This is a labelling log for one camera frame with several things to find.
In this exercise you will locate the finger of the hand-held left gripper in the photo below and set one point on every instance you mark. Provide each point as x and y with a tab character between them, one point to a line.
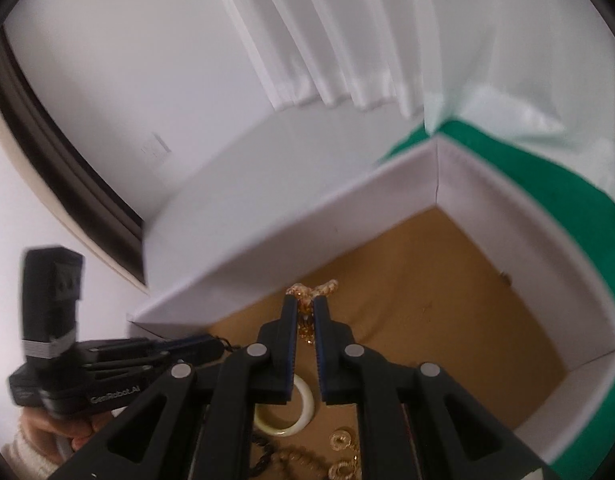
192	346
137	366

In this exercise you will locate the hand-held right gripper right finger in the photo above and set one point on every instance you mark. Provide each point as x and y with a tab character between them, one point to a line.
322	355

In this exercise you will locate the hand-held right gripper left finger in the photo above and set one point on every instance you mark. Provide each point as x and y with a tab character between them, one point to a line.
287	355

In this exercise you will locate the cream bangle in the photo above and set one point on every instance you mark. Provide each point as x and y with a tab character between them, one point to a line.
307	405

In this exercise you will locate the white box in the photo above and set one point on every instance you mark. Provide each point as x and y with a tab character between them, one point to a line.
437	310

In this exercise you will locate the white knitted sleeve forearm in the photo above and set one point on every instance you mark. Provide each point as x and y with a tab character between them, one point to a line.
29	455

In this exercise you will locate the person's left hand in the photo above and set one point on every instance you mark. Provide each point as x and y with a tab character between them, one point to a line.
62	430

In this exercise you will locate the green cloth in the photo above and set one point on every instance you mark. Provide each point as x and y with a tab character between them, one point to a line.
537	170

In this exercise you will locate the white curtain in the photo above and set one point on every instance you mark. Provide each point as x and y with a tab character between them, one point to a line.
337	35

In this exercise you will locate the dark brown door frame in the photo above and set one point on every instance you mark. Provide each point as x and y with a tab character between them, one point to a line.
62	175

